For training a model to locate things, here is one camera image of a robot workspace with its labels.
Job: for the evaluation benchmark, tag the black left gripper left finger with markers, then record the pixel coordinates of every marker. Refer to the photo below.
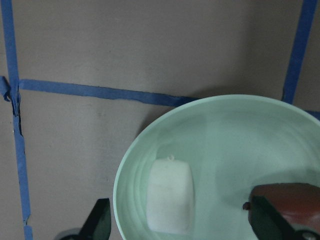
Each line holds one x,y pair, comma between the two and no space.
98,224

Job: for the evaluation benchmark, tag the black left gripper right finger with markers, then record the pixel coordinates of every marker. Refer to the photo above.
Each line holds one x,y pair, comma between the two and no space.
267,223

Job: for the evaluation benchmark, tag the white steamed bun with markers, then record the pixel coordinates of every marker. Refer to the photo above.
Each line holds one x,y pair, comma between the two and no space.
170,198

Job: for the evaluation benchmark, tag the light green round plate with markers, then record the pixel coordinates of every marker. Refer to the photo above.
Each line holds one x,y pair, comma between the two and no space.
232,143

